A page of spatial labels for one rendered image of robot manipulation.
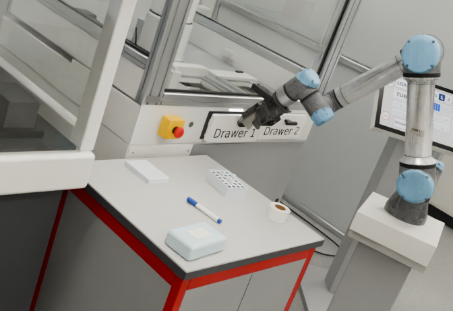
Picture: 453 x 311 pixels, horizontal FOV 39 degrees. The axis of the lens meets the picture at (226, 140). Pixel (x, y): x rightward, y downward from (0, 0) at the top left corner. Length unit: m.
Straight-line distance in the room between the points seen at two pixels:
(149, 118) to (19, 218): 0.58
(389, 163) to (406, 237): 0.95
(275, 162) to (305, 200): 1.51
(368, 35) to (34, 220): 2.71
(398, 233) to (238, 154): 0.73
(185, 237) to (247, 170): 1.04
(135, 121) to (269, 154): 0.81
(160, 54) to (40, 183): 0.62
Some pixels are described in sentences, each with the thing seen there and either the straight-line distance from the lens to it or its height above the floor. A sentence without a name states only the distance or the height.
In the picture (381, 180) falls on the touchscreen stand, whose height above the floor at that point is 0.70.
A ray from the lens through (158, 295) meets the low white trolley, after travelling 1.71.
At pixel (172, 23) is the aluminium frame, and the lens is 2.02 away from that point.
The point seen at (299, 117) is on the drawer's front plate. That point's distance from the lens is 2.71.
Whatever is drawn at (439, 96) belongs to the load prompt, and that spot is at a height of 1.16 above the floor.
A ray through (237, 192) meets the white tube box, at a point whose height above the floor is 0.78.
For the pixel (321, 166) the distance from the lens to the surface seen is 4.17.
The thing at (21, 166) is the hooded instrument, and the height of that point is 0.88.
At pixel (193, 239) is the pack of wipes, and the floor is 0.80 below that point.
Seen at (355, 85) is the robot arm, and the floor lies 1.20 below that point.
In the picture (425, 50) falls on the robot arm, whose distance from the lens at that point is 2.06.
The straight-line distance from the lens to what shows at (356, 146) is 4.03.
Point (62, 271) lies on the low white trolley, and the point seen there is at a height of 0.44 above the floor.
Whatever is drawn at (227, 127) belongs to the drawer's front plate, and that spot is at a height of 0.88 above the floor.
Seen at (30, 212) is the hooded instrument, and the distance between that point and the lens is 1.78.
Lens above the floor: 1.56
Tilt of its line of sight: 18 degrees down
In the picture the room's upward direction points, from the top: 20 degrees clockwise
